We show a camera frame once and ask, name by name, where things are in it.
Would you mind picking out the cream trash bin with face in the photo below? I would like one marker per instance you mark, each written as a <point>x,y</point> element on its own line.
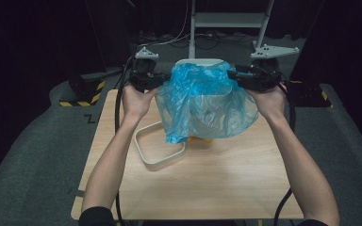
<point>201,61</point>

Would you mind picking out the black yellow striped stand base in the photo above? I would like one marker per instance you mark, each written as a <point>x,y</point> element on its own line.
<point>85,91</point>

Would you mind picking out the person's left hand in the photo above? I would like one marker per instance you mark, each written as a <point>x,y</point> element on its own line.
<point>136,103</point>

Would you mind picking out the grey tape piece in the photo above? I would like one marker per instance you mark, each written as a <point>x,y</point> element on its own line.
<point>80,193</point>

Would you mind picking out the black stand base yellow mark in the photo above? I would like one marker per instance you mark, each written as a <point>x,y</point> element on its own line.
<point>308,95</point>

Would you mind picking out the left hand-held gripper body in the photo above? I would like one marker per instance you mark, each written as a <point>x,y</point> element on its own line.
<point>144,77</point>

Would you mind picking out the person's black left sleeve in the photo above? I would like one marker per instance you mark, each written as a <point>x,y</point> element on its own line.
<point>97,216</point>

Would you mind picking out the person's right hand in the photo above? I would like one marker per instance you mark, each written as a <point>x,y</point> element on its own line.
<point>271,105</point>

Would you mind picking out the blue plastic bag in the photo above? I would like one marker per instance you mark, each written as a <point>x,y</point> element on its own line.
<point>201,94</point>

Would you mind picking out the white metal stand frame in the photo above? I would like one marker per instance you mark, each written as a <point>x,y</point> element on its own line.
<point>226,19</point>

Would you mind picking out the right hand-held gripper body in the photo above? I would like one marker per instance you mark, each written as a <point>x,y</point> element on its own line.
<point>264,78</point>

